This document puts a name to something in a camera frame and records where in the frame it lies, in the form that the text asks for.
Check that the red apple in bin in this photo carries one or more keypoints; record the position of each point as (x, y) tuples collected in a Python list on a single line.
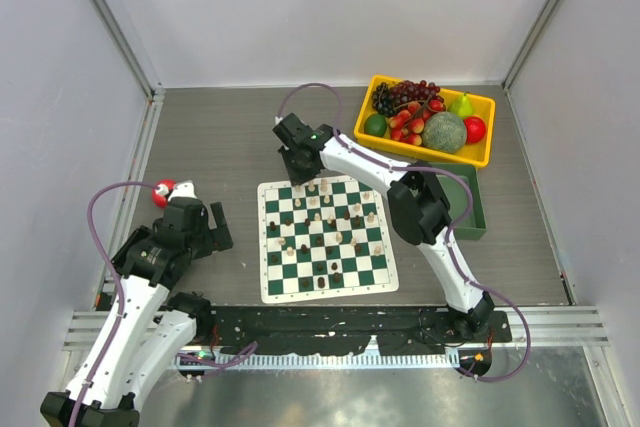
[(476, 129)]

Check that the aluminium frame rail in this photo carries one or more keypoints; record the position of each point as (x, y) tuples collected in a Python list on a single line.
[(531, 328)]

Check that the black grape bunch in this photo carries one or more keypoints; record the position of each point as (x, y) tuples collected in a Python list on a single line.
[(382, 101)]

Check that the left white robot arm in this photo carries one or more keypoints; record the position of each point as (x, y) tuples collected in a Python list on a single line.
[(147, 324)]

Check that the green netted melon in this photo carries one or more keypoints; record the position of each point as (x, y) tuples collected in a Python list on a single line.
[(444, 132)]

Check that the red cherry bunch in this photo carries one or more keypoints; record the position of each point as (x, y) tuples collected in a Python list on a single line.
[(409, 122)]

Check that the green lime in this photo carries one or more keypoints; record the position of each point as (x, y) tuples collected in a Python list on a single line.
[(375, 125)]

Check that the green plastic tray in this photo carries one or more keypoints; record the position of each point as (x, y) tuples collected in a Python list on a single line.
[(473, 227)]

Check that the red apple on table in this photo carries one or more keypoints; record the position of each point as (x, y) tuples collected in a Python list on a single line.
[(162, 191)]

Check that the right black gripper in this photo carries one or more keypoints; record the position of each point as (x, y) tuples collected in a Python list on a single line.
[(297, 178)]

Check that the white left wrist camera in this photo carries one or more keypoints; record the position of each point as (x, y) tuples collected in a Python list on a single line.
[(184, 189)]

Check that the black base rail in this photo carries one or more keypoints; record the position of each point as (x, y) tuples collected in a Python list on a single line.
[(340, 331)]

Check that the dark red grape bunch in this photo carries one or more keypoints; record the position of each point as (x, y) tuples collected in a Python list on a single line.
[(408, 91)]

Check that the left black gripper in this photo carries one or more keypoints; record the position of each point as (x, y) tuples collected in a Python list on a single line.
[(217, 238)]

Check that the green yellow pear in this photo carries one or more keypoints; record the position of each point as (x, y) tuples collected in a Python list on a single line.
[(462, 106)]

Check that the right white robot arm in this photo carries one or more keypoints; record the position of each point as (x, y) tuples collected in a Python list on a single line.
[(419, 209)]

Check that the yellow plastic fruit bin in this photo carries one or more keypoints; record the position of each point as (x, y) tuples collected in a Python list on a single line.
[(477, 155)]

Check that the green white chess board mat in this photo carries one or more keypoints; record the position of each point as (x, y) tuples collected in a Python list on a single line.
[(326, 239)]

